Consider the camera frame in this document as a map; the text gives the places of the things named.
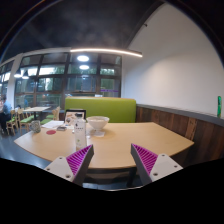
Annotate wooden green-cushioned chairs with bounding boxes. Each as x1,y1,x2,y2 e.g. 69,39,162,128
5,105,62,136

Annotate white paper sheets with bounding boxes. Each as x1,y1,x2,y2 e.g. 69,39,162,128
40,120,65,130

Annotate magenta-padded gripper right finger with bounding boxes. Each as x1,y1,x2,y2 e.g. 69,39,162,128
130,143,184,187

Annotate light wooden dining table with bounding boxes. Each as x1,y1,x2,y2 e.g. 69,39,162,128
22,105,52,122

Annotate white ceramic bowl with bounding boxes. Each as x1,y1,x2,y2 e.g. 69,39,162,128
86,115,110,131

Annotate long curved linear lamp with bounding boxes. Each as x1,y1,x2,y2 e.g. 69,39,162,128
69,47,144,59

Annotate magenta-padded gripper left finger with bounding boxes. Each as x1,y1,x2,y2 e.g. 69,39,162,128
43,144,95,187

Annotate green upholstered bench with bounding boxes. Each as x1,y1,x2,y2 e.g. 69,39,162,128
64,96,137,124

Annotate green bottle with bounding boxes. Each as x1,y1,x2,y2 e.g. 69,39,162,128
216,95,223,118

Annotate round ceiling light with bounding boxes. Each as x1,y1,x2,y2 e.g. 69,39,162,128
76,54,90,63

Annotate clear black-capped drink bottle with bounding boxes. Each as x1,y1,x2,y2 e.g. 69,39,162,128
73,113,88,152

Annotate large dark-framed window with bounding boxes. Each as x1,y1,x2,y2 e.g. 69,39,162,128
0,52,123,111

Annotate person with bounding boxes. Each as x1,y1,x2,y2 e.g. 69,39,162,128
0,94,13,133

